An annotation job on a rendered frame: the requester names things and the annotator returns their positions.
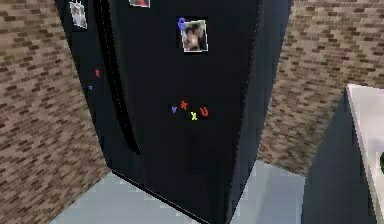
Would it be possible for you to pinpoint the small grey photo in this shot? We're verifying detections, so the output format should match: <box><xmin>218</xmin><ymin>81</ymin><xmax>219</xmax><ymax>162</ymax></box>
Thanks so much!
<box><xmin>68</xmin><ymin>0</ymin><xmax>89</xmax><ymax>30</ymax></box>

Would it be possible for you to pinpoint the red photo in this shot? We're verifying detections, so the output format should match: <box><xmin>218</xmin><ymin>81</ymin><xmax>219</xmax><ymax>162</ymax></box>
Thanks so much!
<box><xmin>128</xmin><ymin>0</ymin><xmax>152</xmax><ymax>9</ymax></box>

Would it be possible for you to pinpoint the photo with white border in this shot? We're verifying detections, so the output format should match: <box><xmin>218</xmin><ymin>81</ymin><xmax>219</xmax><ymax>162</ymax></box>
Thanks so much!
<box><xmin>181</xmin><ymin>19</ymin><xmax>209</xmax><ymax>53</ymax></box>

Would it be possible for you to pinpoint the black fridge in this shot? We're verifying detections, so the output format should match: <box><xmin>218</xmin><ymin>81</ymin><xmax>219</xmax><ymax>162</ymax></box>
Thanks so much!
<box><xmin>54</xmin><ymin>0</ymin><xmax>294</xmax><ymax>224</ymax></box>

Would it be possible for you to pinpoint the black fridge handle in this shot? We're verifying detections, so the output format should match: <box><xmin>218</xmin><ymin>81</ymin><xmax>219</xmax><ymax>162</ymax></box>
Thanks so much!
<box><xmin>94</xmin><ymin>0</ymin><xmax>141</xmax><ymax>156</ymax></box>

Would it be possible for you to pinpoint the dark cabinet with white worktop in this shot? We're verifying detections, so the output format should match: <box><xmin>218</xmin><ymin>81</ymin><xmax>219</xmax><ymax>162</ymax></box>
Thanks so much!
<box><xmin>300</xmin><ymin>83</ymin><xmax>384</xmax><ymax>224</ymax></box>

